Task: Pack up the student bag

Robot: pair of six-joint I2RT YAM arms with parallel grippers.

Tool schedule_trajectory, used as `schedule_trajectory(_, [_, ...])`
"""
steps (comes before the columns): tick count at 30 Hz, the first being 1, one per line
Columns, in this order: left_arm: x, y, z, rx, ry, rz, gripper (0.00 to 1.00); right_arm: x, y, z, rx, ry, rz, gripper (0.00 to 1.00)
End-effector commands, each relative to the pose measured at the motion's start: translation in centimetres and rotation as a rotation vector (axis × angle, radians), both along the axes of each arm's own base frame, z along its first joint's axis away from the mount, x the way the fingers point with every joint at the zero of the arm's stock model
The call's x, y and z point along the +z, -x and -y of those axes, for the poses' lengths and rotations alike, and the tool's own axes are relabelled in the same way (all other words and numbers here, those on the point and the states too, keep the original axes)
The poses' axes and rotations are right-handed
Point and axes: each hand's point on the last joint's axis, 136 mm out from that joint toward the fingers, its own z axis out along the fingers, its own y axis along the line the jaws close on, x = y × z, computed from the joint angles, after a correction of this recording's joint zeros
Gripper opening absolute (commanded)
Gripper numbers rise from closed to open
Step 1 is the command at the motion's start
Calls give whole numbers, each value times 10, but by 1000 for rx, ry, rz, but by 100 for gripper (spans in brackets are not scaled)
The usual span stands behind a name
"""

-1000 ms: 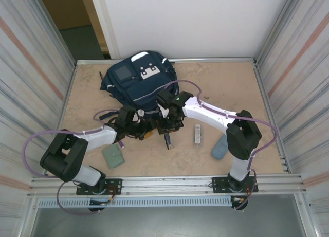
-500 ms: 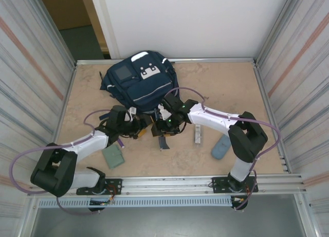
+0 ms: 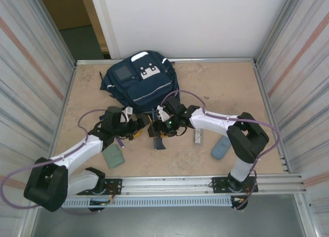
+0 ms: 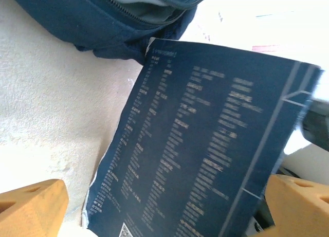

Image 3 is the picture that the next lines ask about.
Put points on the aluminium table edge rail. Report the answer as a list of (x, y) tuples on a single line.
[(49, 170), (285, 165)]

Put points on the blue-grey glasses case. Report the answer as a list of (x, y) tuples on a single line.
[(219, 149)]

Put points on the navy blue backpack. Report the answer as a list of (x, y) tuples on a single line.
[(144, 88)]

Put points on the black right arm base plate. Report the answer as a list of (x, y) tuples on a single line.
[(218, 183)]

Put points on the purple pen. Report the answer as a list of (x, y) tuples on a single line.
[(121, 144)]

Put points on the small clear labelled box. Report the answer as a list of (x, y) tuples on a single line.
[(197, 138)]

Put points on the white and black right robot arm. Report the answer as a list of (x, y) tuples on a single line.
[(246, 142)]

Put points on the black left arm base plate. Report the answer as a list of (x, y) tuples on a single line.
[(115, 183)]

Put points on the wide aluminium base rail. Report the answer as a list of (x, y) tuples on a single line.
[(167, 186)]

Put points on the tan wooden door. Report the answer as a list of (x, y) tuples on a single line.
[(95, 16)]

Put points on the sage green wallet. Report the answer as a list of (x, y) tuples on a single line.
[(113, 157)]

